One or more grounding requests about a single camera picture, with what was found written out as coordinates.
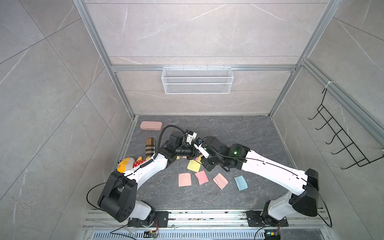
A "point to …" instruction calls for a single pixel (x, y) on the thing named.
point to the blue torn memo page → (241, 182)
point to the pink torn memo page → (184, 179)
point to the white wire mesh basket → (197, 80)
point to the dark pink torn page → (202, 177)
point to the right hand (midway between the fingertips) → (205, 159)
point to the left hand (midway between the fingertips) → (209, 150)
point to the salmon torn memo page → (220, 181)
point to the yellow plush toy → (129, 163)
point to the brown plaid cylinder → (150, 146)
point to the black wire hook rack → (350, 147)
